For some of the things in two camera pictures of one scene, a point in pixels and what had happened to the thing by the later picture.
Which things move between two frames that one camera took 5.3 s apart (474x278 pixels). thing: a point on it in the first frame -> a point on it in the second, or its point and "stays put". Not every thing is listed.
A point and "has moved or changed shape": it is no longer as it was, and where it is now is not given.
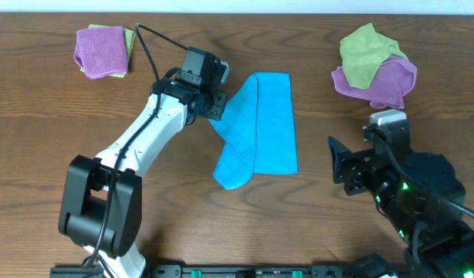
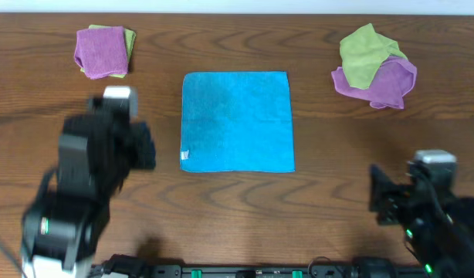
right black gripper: x=353 y=165 -> x=386 y=198
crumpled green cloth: x=363 y=52 stays put
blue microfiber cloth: x=258 y=125 has moved or changed shape
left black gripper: x=218 y=110 -> x=145 y=136
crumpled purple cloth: x=392 y=84 stays put
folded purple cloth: x=101 y=52 stays put
